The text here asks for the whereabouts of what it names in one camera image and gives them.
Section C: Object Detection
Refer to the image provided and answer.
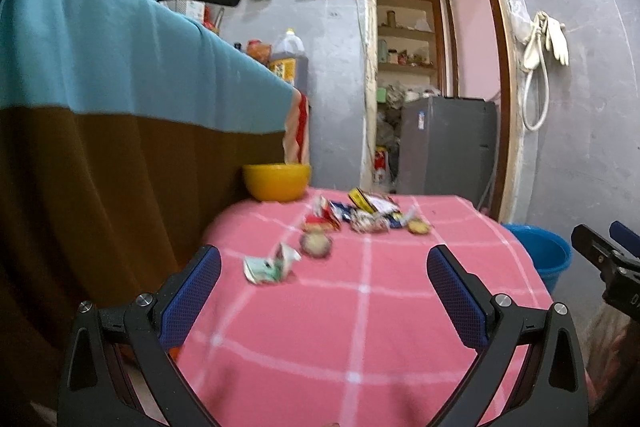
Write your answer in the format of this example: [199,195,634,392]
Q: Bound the small brown cookie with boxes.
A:
[407,218,432,235]

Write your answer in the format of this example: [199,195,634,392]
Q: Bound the green white wrapper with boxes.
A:
[243,243,302,285]

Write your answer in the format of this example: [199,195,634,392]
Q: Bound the yellow white snack packet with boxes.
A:
[348,187,400,216]

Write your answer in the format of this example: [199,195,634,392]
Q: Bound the silver wrapper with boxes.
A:
[349,209,390,234]

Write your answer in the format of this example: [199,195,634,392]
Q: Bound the round brown snack piece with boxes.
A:
[299,232,332,259]

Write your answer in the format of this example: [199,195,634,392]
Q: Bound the red white wrapper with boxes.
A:
[302,196,342,233]

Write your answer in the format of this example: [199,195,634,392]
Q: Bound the blue plastic bucket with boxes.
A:
[503,223,573,294]

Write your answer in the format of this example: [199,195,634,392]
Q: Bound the grey refrigerator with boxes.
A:
[396,96,498,207]

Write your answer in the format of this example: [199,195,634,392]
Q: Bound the white rubber gloves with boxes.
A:
[544,16,570,66]

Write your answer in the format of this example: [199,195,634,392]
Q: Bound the pink checked tablecloth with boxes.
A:
[177,191,552,426]

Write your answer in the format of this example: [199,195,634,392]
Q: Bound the blue brown striped cloth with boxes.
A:
[1,0,302,398]

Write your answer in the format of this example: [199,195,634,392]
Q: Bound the wooden pantry shelves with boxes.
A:
[376,0,447,94]

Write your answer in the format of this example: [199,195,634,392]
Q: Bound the yellow plastic bowl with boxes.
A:
[242,164,311,202]

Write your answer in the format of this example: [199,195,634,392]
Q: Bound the large oil jug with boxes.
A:
[268,28,308,94]

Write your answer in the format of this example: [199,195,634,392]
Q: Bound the white hose loop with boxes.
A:
[520,10,551,134]

